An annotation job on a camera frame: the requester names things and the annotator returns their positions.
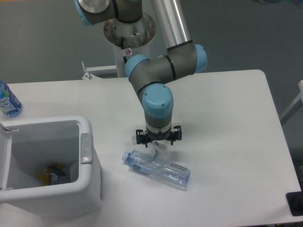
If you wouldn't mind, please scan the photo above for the blue labelled water bottle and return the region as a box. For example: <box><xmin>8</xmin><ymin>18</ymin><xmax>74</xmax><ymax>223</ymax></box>
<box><xmin>0</xmin><ymin>81</ymin><xmax>22</xmax><ymax>117</ymax></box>

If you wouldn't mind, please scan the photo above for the white frame at right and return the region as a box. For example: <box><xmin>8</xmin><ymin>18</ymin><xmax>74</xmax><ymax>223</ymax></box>
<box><xmin>280</xmin><ymin>80</ymin><xmax>303</xmax><ymax>125</ymax></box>

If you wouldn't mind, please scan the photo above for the black clamp at table edge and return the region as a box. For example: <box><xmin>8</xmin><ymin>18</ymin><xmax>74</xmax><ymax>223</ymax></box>
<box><xmin>286</xmin><ymin>191</ymin><xmax>303</xmax><ymax>217</ymax></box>

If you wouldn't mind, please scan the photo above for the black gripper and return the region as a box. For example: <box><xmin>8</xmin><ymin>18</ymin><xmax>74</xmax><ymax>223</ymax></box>
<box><xmin>135</xmin><ymin>125</ymin><xmax>182</xmax><ymax>148</ymax></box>

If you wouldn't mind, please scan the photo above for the yellow blue trash wrapper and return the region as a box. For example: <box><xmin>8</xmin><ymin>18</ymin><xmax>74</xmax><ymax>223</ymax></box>
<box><xmin>39</xmin><ymin>164</ymin><xmax>71</xmax><ymax>186</ymax></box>

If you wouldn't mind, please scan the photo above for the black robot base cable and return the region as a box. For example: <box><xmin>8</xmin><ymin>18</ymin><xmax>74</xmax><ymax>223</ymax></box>
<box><xmin>120</xmin><ymin>36</ymin><xmax>130</xmax><ymax>66</ymax></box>

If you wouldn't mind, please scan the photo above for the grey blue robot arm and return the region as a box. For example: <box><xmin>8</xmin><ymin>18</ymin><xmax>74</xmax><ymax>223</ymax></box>
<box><xmin>74</xmin><ymin>0</ymin><xmax>208</xmax><ymax>145</ymax></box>

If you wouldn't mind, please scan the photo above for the white plastic bag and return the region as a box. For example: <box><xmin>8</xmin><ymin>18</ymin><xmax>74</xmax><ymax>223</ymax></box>
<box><xmin>131</xmin><ymin>134</ymin><xmax>171</xmax><ymax>162</ymax></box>

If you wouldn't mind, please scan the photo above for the white pedestal base frame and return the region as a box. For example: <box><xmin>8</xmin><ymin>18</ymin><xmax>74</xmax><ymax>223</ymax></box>
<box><xmin>81</xmin><ymin>61</ymin><xmax>127</xmax><ymax>80</ymax></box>

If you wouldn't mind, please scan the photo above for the white trash can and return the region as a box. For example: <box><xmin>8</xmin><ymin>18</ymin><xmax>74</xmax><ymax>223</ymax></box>
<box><xmin>0</xmin><ymin>115</ymin><xmax>102</xmax><ymax>217</ymax></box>

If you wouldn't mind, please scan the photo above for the crushed clear plastic bottle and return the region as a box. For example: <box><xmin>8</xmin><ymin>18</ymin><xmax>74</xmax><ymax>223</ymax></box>
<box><xmin>122</xmin><ymin>150</ymin><xmax>191</xmax><ymax>189</ymax></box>

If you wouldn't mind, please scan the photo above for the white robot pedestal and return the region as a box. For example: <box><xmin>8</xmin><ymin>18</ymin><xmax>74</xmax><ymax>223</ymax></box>
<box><xmin>104</xmin><ymin>13</ymin><xmax>156</xmax><ymax>72</ymax></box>

